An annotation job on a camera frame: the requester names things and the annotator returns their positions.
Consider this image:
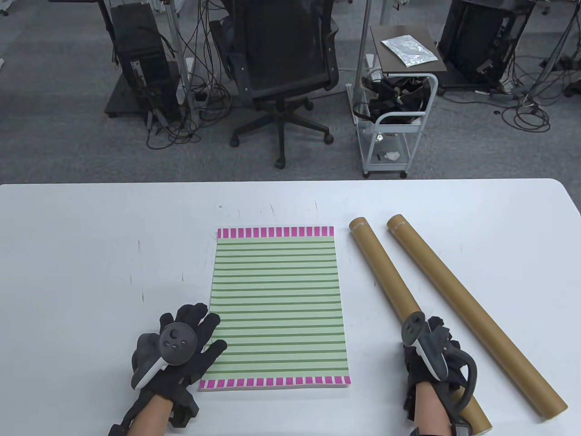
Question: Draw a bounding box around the white rolling cart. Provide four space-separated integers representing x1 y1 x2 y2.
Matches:
347 68 439 178

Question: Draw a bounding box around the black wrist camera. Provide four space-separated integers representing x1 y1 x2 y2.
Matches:
403 386 419 424
170 391 200 428

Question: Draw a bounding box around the grey hand tracker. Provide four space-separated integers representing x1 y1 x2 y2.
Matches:
131 322 197 390
402 311 478 416

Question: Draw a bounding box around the black office chair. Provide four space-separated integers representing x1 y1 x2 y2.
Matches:
209 0 341 169

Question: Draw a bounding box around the dark grey floor plate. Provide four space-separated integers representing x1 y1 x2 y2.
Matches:
104 72 146 119

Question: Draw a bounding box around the brown cardboard mailing tube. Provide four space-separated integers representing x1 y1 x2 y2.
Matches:
349 218 493 433
387 214 569 419

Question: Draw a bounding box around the black computer tower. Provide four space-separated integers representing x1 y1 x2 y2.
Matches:
438 0 534 89
110 4 182 123

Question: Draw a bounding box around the person's left hand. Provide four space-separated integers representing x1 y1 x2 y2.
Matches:
132 304 227 403

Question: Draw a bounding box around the person's right forearm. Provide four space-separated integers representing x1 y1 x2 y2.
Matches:
415 381 454 436

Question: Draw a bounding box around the black headset gear pile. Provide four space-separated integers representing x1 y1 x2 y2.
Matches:
353 75 432 125

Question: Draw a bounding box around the silver plastic bag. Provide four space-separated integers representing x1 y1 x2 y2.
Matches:
380 35 439 68

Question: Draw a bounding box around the brown side table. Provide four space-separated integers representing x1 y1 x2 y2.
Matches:
370 25 448 74

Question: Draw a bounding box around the green striped mouse pad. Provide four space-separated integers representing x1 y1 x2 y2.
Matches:
199 226 352 392

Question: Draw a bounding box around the tangle of black cables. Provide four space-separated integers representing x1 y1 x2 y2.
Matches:
497 43 581 133
144 0 234 150

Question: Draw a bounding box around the person's left forearm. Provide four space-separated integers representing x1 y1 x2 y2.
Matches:
129 395 173 436

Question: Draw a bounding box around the silver metal frame post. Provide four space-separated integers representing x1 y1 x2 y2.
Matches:
162 0 200 124
353 0 374 107

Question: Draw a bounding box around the person's right hand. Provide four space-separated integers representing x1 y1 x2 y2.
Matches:
403 317 469 392

